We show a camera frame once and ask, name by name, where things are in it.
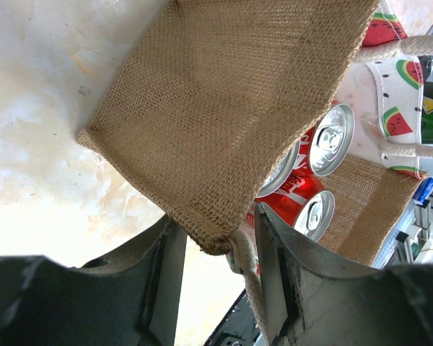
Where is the watermelon print canvas bag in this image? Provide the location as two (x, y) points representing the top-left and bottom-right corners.
(76, 1), (421, 338)

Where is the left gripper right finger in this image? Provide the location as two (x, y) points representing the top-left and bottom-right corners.
(255, 203), (433, 345)

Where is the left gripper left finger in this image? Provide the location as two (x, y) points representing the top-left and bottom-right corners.
(0, 216), (187, 345)

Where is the red cola can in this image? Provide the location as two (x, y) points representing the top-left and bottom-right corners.
(256, 141), (300, 198)
(245, 174), (335, 241)
(296, 102), (355, 177)

